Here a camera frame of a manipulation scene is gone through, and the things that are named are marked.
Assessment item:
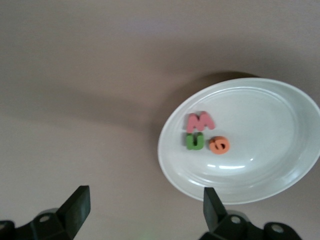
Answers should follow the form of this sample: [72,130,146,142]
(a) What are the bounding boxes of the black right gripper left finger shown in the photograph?
[0,184,91,240]

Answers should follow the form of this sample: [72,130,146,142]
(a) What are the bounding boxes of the pink foam letter w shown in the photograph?
[186,111,216,133]

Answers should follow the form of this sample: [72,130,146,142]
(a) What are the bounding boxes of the beige plate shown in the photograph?
[157,77,320,206]

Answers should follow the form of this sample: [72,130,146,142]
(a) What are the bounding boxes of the green foam letter n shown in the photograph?
[184,132,205,151]

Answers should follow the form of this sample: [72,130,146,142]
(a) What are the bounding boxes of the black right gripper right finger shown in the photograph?
[199,186,304,240]

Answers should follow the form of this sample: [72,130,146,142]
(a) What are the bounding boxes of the orange foam letter e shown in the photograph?
[208,136,231,155]

